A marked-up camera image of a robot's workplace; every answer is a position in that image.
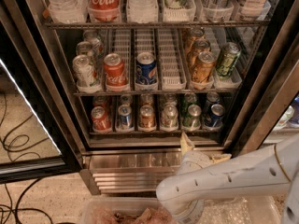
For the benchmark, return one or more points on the clear water bottle top left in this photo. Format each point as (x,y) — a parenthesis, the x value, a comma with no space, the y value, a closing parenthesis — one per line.
(64,0)

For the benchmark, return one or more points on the blue pepsi can bottom left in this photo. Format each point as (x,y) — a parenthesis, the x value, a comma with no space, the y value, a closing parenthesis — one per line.
(125,117)

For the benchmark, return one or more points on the green soda can behind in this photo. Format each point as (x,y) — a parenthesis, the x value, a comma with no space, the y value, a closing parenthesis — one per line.
(187,100)

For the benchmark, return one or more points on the gold can middle shelf front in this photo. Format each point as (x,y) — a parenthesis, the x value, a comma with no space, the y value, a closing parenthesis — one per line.
(202,68)

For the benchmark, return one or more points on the green soda can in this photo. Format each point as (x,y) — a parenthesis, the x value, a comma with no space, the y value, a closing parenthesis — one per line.
(187,100)
(192,118)

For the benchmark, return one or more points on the white green can bottom shelf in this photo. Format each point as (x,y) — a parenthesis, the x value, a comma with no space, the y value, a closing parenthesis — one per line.
(169,117)

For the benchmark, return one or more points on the green can middle shelf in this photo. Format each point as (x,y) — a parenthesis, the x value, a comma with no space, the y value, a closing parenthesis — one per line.
(227,59)

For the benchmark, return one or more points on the clear bin with bubble wrap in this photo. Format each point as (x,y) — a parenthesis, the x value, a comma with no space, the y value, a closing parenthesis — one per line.
(241,210)

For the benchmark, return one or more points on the blue pepsi can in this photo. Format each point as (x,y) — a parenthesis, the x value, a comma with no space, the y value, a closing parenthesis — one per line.
(214,116)
(125,117)

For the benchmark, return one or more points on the red cola can bottom shelf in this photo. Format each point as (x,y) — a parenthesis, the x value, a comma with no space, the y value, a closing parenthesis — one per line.
(100,119)

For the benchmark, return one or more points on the clear bin with brown items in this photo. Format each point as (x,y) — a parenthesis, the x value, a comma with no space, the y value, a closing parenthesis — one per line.
(125,206)

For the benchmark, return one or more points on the blue pepsi can middle shelf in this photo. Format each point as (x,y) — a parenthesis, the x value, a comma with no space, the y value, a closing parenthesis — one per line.
(145,69)

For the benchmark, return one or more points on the gold can shelf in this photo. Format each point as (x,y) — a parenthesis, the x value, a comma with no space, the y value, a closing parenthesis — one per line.
(202,68)
(199,45)

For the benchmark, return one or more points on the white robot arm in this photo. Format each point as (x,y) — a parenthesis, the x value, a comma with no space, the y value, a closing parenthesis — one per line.
(267,171)

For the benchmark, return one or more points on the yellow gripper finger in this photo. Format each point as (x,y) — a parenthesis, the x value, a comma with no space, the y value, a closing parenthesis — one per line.
(186,144)
(217,158)

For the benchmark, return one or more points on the blue pepsi can bottom right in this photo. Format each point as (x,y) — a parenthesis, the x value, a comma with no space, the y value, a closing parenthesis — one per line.
(214,116)

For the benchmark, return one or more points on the green soda can front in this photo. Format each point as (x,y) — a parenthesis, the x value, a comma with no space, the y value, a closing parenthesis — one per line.
(192,118)

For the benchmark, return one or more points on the orange soda can bottom shelf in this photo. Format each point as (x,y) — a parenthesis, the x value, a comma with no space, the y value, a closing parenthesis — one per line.
(146,117)

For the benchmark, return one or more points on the empty white shelf tray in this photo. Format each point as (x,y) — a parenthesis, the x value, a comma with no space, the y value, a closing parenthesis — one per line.
(172,70)

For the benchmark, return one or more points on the red coca cola can middle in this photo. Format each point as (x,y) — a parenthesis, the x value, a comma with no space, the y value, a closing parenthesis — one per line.
(115,70)

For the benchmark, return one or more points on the white can middle shelf front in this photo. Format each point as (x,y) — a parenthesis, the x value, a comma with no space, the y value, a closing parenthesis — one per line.
(85,71)

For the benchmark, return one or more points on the open glass fridge door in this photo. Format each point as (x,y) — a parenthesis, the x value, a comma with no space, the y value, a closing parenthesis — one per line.
(35,141)

